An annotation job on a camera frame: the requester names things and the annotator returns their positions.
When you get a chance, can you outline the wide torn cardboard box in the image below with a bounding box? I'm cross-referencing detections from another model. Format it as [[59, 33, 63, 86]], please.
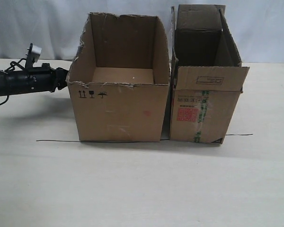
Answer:
[[66, 13, 170, 142]]

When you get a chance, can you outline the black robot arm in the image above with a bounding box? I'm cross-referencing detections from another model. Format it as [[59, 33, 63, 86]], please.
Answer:
[[0, 63, 69, 96]]

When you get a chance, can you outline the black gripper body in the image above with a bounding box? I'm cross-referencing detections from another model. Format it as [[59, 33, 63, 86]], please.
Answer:
[[42, 63, 69, 92]]

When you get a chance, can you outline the tall printed cardboard box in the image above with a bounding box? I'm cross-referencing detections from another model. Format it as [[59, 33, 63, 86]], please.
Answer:
[[169, 4, 249, 144]]

